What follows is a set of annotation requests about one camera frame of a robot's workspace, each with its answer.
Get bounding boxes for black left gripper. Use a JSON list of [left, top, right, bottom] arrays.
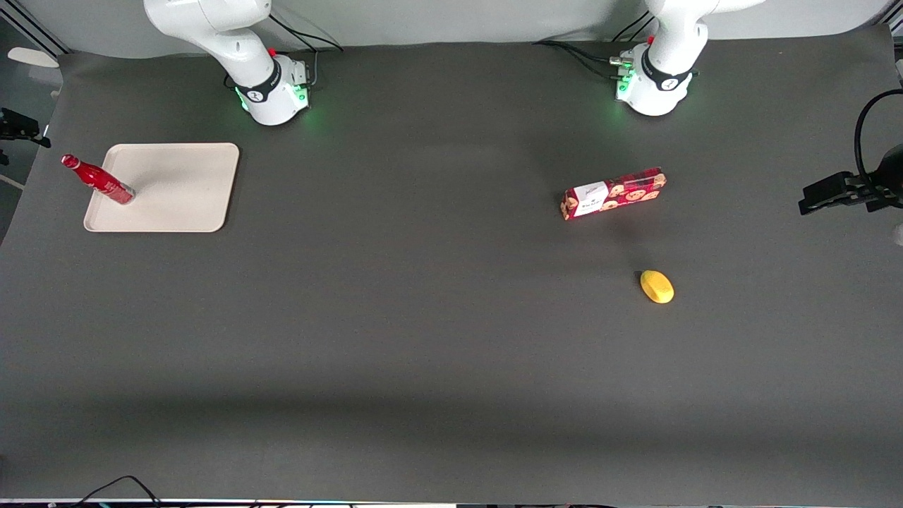
[[798, 144, 903, 215]]

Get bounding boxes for red coke bottle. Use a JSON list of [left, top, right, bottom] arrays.
[[61, 154, 136, 206]]

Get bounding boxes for beige plastic tray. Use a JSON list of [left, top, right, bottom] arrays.
[[83, 143, 240, 234]]

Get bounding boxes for white oval object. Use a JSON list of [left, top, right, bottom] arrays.
[[7, 47, 61, 69]]

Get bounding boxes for yellow lemon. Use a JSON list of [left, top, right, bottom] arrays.
[[640, 270, 675, 305]]

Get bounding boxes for red cookie box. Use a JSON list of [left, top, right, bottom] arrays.
[[561, 167, 667, 222]]

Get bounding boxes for dark grey table mat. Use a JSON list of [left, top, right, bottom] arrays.
[[0, 25, 903, 506]]

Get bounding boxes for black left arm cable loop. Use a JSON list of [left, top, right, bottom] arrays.
[[854, 89, 903, 193]]

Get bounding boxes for black metal frame strut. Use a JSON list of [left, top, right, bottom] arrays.
[[0, 0, 73, 55]]

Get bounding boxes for black left base cables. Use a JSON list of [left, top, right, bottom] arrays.
[[535, 10, 651, 80]]

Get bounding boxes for black base cables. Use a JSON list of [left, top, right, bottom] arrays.
[[535, 10, 651, 80], [270, 13, 344, 87]]

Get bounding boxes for black right base cables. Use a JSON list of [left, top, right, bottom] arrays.
[[270, 13, 344, 87]]

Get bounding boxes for thin black cable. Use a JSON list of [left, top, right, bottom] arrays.
[[69, 476, 164, 507]]

